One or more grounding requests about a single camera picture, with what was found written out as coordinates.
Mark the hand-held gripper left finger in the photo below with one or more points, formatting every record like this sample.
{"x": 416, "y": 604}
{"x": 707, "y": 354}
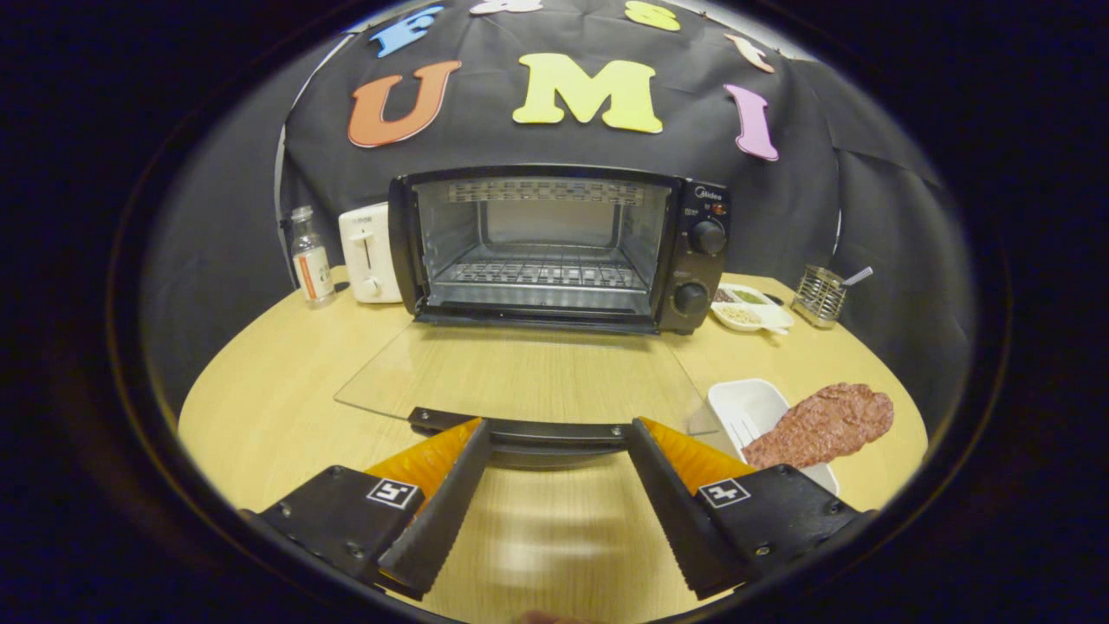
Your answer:
{"x": 437, "y": 529}

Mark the black toaster oven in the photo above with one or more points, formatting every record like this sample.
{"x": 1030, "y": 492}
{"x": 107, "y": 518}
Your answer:
{"x": 702, "y": 269}

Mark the metal spoon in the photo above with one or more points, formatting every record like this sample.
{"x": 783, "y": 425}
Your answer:
{"x": 858, "y": 276}

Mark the white divided condiment dish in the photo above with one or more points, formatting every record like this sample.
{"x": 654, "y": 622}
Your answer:
{"x": 745, "y": 315}

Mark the black backdrop cloth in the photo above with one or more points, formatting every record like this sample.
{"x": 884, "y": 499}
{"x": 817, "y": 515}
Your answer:
{"x": 485, "y": 149}

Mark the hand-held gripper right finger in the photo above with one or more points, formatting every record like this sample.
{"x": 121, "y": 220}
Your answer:
{"x": 680, "y": 520}

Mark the white bread toaster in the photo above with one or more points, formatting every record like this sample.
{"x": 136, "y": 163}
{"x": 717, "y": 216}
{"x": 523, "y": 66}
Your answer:
{"x": 355, "y": 234}

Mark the clear glass bottle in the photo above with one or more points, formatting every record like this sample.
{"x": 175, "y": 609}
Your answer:
{"x": 314, "y": 273}

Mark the red raw steak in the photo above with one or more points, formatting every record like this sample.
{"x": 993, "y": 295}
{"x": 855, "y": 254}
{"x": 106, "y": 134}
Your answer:
{"x": 823, "y": 425}

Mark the white rectangular tray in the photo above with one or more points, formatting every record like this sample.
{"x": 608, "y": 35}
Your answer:
{"x": 749, "y": 403}

